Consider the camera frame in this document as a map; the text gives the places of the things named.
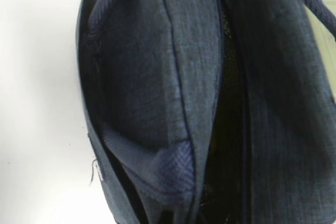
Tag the dark blue lunch bag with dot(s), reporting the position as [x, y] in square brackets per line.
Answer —
[209, 111]

